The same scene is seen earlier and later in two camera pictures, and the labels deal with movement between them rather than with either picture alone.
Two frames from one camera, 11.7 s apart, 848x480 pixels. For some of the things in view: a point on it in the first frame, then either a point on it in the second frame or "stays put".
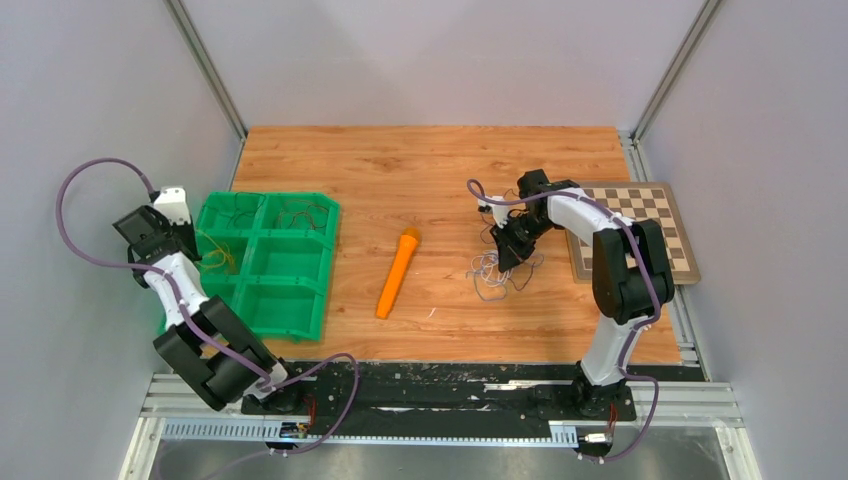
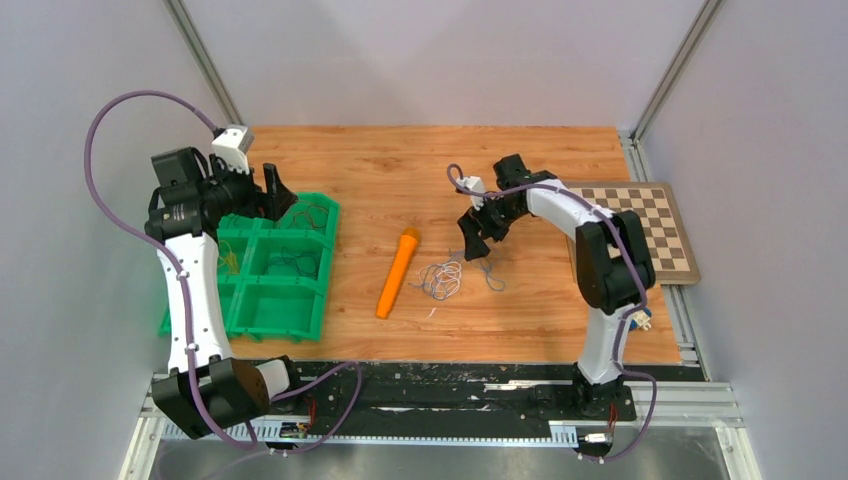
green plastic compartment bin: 266,256 stays put
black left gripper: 186,229 -> 276,202
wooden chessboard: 638,201 stays put
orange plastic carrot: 409,239 stays put
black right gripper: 510,252 -> 472,223
